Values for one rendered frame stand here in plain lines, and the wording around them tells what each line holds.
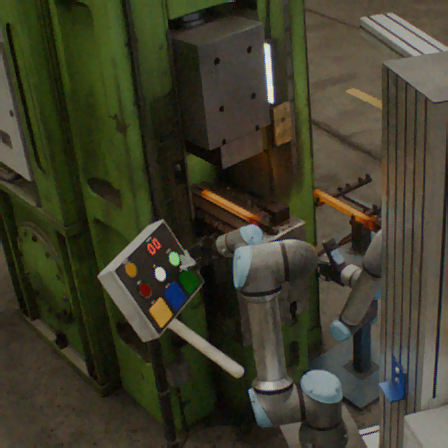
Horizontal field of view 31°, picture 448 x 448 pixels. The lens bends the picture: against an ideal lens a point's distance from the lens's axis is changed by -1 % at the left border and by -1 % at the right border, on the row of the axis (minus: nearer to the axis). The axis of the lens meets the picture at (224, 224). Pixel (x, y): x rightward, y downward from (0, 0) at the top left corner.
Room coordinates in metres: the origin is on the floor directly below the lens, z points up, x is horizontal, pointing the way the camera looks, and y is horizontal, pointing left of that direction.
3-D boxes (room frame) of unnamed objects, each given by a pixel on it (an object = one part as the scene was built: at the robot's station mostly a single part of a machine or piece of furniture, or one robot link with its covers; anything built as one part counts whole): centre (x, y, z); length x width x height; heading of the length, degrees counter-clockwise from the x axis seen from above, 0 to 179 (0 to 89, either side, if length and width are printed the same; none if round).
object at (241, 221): (2.95, 0.02, 0.96); 0.42 x 0.20 x 0.09; 36
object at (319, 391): (1.77, -0.22, 0.98); 0.13 x 0.12 x 0.14; 94
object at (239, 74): (2.97, -0.01, 1.56); 0.42 x 0.39 x 0.40; 36
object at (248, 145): (2.95, 0.02, 1.32); 0.42 x 0.20 x 0.10; 36
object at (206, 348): (2.50, 0.13, 0.62); 0.44 x 0.05 x 0.05; 36
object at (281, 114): (3.07, -0.28, 1.27); 0.09 x 0.02 x 0.17; 126
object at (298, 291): (2.99, -0.02, 0.69); 0.56 x 0.38 x 0.45; 36
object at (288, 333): (2.99, -0.02, 0.23); 0.55 x 0.37 x 0.47; 36
